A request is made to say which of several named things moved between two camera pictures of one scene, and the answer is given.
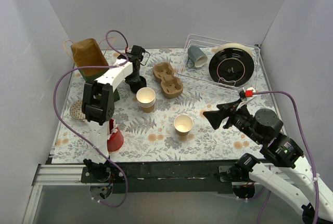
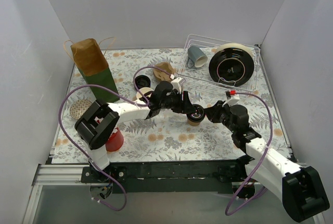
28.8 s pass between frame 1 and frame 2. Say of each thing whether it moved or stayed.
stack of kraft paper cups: stayed
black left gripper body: moved
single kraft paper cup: moved
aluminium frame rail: stayed
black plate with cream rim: stayed
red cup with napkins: stayed
